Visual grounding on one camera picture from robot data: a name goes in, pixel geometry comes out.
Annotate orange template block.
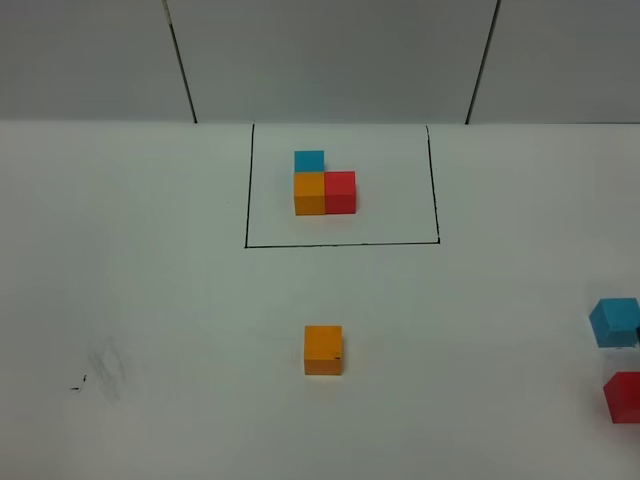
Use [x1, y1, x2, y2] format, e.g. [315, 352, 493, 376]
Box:
[294, 172, 326, 216]

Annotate red template block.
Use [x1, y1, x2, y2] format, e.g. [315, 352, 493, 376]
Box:
[324, 171, 357, 215]

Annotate blue template block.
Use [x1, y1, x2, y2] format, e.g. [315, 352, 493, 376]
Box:
[294, 150, 325, 173]

